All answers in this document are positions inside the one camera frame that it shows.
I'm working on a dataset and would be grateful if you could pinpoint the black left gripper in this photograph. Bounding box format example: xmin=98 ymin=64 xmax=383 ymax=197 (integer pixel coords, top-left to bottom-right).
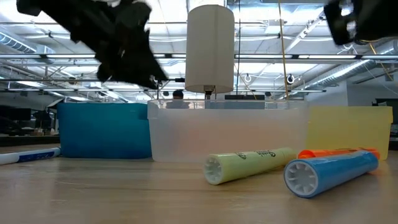
xmin=16 ymin=0 xmax=169 ymax=90

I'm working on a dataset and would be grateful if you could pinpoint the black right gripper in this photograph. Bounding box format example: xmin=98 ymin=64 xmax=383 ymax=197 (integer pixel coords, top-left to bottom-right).
xmin=323 ymin=0 xmax=398 ymax=46

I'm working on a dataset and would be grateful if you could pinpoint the blue plastic bin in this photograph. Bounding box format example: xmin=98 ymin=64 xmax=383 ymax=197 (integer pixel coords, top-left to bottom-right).
xmin=57 ymin=102 xmax=152 ymax=159

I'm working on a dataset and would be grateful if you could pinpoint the yellow plastic bin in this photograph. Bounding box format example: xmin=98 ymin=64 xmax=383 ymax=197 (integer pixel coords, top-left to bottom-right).
xmin=306 ymin=105 xmax=394 ymax=161

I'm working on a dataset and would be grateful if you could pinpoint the clear plastic bin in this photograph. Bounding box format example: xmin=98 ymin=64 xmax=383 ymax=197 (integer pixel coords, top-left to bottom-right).
xmin=147 ymin=99 xmax=310 ymax=163

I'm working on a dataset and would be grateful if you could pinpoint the blue dry-erase marker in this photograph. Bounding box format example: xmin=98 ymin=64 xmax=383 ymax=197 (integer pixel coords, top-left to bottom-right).
xmin=0 ymin=147 xmax=62 ymax=166

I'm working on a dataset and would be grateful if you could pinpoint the orange thick highlighter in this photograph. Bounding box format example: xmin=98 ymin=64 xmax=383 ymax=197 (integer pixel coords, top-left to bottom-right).
xmin=297 ymin=147 xmax=381 ymax=160

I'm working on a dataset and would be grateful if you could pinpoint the light green thick highlighter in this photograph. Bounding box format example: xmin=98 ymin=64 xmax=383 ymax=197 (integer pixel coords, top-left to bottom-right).
xmin=203 ymin=147 xmax=298 ymax=186

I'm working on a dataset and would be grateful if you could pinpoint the blue thick highlighter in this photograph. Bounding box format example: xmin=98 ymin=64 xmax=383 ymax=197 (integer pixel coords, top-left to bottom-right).
xmin=283 ymin=150 xmax=379 ymax=199

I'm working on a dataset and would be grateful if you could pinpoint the black tripod stand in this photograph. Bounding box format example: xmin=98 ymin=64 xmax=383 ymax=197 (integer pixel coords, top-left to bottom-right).
xmin=155 ymin=77 xmax=186 ymax=101

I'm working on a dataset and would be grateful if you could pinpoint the person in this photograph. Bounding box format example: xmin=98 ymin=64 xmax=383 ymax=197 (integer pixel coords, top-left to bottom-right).
xmin=166 ymin=89 xmax=190 ymax=110

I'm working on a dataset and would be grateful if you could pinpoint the white shade wooden base lamp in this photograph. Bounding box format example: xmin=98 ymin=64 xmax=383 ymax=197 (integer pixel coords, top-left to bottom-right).
xmin=185 ymin=4 xmax=236 ymax=100

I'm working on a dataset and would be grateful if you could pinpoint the black monitor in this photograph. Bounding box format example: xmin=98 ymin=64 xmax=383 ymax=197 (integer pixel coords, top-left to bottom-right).
xmin=374 ymin=98 xmax=398 ymax=108

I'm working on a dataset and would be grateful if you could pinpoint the dark office desk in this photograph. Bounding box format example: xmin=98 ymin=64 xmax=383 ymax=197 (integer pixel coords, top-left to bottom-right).
xmin=0 ymin=105 xmax=60 ymax=137

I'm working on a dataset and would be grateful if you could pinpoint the yellow hanging cable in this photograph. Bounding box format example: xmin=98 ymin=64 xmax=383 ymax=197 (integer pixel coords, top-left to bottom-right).
xmin=277 ymin=0 xmax=290 ymax=101

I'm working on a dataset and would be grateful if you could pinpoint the black hanging cable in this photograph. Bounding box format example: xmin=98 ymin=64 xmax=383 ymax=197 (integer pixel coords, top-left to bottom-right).
xmin=236 ymin=0 xmax=242 ymax=96

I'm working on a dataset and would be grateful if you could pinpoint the black aluminium table frame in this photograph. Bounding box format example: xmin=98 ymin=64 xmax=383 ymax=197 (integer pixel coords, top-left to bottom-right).
xmin=0 ymin=135 xmax=62 ymax=147

